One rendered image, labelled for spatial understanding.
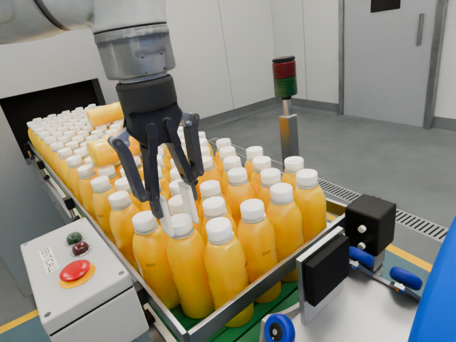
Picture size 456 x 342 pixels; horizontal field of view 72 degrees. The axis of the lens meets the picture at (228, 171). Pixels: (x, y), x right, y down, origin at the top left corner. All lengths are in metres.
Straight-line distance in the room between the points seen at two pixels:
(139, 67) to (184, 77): 4.38
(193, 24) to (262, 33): 1.23
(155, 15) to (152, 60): 0.05
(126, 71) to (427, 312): 0.36
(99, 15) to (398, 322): 0.56
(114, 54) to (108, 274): 0.26
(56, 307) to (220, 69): 4.77
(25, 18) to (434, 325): 0.48
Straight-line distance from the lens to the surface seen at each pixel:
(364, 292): 0.59
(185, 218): 0.51
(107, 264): 0.45
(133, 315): 0.46
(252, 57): 5.37
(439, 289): 0.26
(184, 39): 4.79
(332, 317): 0.55
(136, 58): 0.39
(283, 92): 0.88
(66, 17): 0.43
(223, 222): 0.48
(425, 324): 0.26
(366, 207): 0.66
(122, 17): 0.39
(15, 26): 0.46
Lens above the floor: 1.35
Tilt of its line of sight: 24 degrees down
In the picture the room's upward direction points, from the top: 9 degrees counter-clockwise
